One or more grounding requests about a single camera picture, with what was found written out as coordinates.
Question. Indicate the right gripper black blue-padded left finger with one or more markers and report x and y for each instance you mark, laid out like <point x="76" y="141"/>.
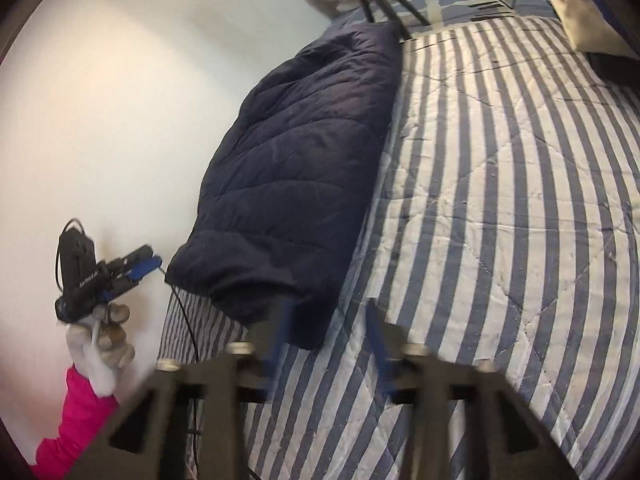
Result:
<point x="148" y="436"/>

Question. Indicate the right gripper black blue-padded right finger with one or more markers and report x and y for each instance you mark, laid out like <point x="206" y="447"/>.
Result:
<point x="504" y="438"/>

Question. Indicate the navy quilted puffer jacket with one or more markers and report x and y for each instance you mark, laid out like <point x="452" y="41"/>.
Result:
<point x="283" y="200"/>

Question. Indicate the white gloved left hand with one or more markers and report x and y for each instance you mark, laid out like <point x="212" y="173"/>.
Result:
<point x="99" y="348"/>

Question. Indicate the blue white striped quilt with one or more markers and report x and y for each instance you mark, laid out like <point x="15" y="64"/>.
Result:
<point x="504" y="228"/>

